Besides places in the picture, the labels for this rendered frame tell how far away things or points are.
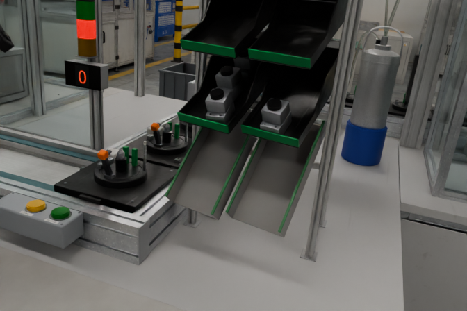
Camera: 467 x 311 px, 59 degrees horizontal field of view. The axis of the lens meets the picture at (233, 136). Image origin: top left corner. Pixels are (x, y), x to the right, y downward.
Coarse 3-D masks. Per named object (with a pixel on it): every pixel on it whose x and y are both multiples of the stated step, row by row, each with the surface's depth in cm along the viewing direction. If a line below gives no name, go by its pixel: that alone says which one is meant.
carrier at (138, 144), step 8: (160, 128) 146; (168, 128) 133; (176, 128) 137; (144, 136) 143; (152, 136) 135; (160, 136) 139; (168, 136) 133; (176, 136) 138; (128, 144) 135; (136, 144) 136; (152, 144) 132; (160, 144) 130; (168, 144) 133; (176, 144) 133; (184, 144) 134; (152, 152) 130; (160, 152) 129; (168, 152) 129; (176, 152) 130; (184, 152) 133; (152, 160) 125; (160, 160) 125; (168, 160) 126; (176, 168) 123
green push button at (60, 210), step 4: (56, 208) 95; (60, 208) 95; (64, 208) 95; (68, 208) 96; (52, 212) 93; (56, 212) 94; (60, 212) 94; (64, 212) 94; (68, 212) 94; (52, 216) 93; (56, 216) 93; (60, 216) 93; (64, 216) 93
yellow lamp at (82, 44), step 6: (78, 42) 117; (84, 42) 116; (90, 42) 116; (78, 48) 117; (84, 48) 116; (90, 48) 117; (96, 48) 119; (78, 54) 118; (84, 54) 117; (90, 54) 118; (96, 54) 120
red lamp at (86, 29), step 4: (76, 20) 115; (80, 20) 114; (84, 20) 114; (88, 20) 115; (92, 20) 116; (80, 24) 114; (84, 24) 114; (88, 24) 115; (92, 24) 115; (80, 28) 115; (84, 28) 115; (88, 28) 115; (92, 28) 116; (80, 32) 115; (84, 32) 115; (88, 32) 115; (92, 32) 116; (80, 36) 116; (84, 36) 115; (88, 36) 116; (92, 36) 116
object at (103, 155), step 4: (100, 152) 103; (104, 152) 103; (108, 152) 105; (100, 156) 102; (104, 156) 102; (104, 160) 104; (104, 164) 105; (108, 164) 105; (104, 168) 106; (108, 168) 106; (108, 172) 106; (112, 172) 108
